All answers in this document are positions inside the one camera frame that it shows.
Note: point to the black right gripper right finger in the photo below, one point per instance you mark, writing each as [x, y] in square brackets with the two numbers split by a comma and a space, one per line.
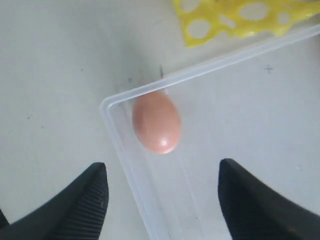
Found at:
[254, 211]

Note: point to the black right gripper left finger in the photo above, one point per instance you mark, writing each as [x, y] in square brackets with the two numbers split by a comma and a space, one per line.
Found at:
[76, 213]

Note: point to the brown egg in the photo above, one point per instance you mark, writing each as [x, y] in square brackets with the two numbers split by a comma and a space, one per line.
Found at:
[156, 122]

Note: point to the clear plastic container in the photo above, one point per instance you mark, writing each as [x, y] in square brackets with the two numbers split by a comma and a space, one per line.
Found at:
[260, 107]

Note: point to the yellow plastic egg tray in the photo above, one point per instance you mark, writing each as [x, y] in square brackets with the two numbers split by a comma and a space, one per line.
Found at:
[230, 17]

